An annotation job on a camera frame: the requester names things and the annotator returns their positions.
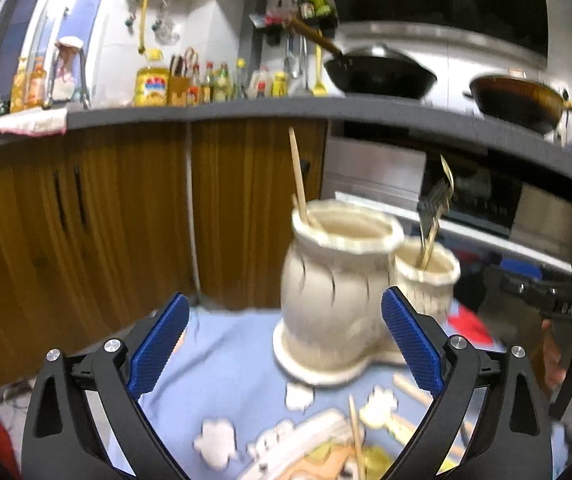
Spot silver metal fork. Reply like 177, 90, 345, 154
417, 180, 452, 233

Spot yellow cooking oil bottle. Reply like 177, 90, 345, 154
133, 49, 170, 107

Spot stainless steel built-in oven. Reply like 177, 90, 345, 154
322, 120, 572, 276

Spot cream ceramic double utensil holder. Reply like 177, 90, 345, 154
272, 200, 461, 387

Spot grey speckled countertop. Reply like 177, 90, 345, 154
0, 94, 572, 191

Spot wooden kitchen cabinets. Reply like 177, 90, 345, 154
0, 118, 327, 387

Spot brown frying pan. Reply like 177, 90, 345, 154
469, 75, 572, 136

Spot white pink dish cloth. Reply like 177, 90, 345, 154
0, 107, 68, 138

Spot blue cartoon tablecloth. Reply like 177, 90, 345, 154
0, 299, 567, 480

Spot black wok with wooden handle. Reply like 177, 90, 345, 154
283, 18, 437, 101

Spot wooden knife block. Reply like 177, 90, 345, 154
167, 55, 190, 107

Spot gold metal fork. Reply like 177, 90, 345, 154
416, 156, 455, 271

